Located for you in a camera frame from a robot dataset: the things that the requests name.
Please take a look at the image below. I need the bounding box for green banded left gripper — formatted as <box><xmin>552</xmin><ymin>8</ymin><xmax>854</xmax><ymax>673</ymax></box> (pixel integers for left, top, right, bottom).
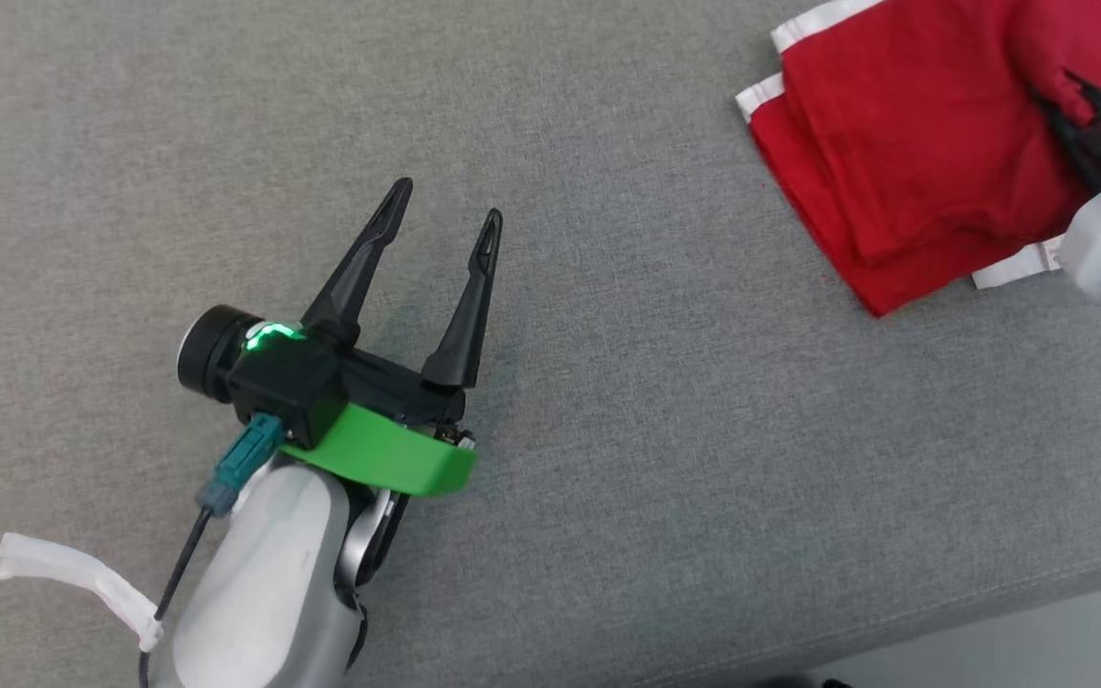
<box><xmin>280</xmin><ymin>177</ymin><xmax>504</xmax><ymax>499</ymax></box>

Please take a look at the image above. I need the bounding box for red garment with white hem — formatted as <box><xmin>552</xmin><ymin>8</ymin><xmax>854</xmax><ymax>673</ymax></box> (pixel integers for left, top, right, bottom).
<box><xmin>735</xmin><ymin>0</ymin><xmax>1101</xmax><ymax>318</ymax></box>

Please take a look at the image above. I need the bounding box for grey fabric upholstered surface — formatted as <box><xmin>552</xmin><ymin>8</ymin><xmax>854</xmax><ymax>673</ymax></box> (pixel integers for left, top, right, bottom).
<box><xmin>0</xmin><ymin>0</ymin><xmax>1101</xmax><ymax>688</ymax></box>

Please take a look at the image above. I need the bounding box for white cable wrap strip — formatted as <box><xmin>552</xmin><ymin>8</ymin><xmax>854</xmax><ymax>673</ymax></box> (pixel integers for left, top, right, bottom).
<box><xmin>0</xmin><ymin>532</ymin><xmax>167</xmax><ymax>654</ymax></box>

